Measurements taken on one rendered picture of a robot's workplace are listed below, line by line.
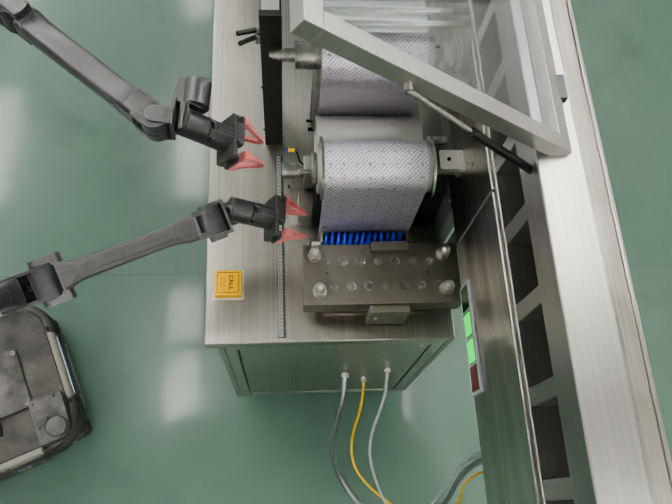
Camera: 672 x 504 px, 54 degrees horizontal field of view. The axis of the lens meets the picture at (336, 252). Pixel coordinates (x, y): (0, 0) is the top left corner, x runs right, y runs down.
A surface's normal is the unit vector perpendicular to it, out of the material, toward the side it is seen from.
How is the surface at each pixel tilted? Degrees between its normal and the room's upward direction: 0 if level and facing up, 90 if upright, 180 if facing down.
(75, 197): 0
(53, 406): 0
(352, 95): 92
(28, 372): 0
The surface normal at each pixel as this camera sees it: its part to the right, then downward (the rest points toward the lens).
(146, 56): 0.07, -0.36
